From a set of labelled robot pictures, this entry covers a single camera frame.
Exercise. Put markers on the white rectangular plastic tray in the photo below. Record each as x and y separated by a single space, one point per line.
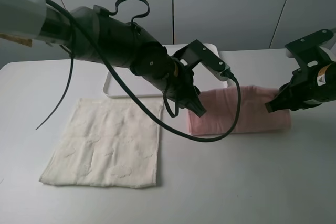
203 79

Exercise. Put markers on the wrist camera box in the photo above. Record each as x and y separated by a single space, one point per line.
307 52
195 53

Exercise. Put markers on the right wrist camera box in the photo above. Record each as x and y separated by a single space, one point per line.
307 52

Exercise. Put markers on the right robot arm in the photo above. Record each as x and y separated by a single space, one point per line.
299 77

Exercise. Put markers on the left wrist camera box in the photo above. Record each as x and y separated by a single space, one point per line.
195 53

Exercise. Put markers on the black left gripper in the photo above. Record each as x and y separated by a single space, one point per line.
178 86

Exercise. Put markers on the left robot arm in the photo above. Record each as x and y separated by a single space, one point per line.
93 34

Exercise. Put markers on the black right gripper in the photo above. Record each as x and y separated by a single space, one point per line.
320 88

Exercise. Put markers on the cream white towel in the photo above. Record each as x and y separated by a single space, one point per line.
105 143

